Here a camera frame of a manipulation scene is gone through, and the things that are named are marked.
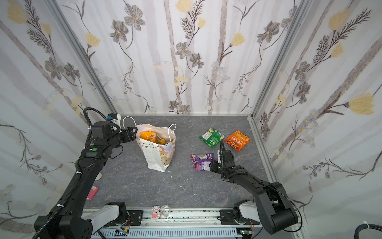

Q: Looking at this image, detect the yellow snack packet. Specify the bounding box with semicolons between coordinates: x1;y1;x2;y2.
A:
141;131;166;145

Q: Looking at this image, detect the purple candy packet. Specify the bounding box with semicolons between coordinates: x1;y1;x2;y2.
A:
191;153;214;171

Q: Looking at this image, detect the cartoon animal paper bag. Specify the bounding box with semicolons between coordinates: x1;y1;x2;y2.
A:
121;116;177;172

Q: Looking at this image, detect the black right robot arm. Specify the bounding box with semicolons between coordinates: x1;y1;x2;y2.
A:
210;141;301;235

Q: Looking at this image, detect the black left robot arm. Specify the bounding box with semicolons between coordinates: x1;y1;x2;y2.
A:
33;107;138;239

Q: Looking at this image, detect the small green snack packet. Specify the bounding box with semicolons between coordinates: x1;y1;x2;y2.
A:
199;128;225;148

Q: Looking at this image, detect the orange red snack packet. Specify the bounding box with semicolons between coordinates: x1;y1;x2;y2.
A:
224;130;251;151

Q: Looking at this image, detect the pink flat object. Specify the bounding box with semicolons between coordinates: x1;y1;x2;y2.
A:
86;186;99;201

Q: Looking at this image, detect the clear round ornament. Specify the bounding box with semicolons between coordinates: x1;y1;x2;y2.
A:
160;205;170;218

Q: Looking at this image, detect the pink toy figure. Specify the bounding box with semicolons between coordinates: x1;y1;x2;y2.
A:
150;206;161;220

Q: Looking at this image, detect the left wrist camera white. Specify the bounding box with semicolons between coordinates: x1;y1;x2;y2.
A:
107;113;121;131

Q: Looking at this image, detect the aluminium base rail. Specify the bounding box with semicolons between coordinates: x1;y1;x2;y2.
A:
80;207;302;239

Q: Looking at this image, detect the black corrugated cable hose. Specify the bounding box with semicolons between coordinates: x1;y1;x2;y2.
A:
354;223;382;239

